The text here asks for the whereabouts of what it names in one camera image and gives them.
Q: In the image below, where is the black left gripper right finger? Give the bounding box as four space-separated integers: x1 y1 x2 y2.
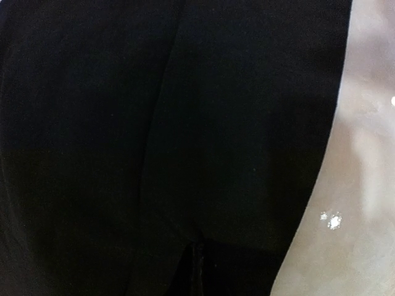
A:
199 238 225 296

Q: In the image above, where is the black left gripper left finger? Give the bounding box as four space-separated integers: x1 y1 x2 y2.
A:
172 242 201 295

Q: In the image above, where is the black shirt with buttons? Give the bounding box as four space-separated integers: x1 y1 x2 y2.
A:
1 1 352 295

